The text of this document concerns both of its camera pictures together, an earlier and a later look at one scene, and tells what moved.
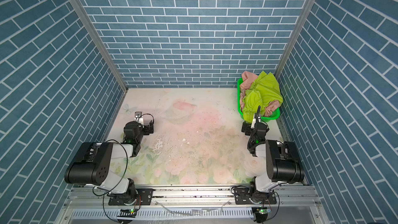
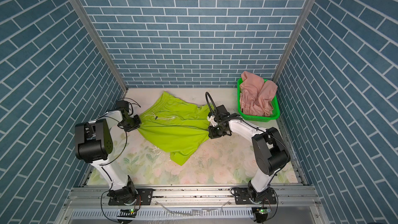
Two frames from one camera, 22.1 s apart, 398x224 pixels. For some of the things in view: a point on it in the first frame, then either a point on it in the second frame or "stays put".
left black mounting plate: [144, 197] stays put
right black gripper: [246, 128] -> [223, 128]
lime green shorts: [263, 89] -> [174, 126]
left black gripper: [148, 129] -> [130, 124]
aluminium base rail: [192, 197] stays put
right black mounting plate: [242, 196] stays put
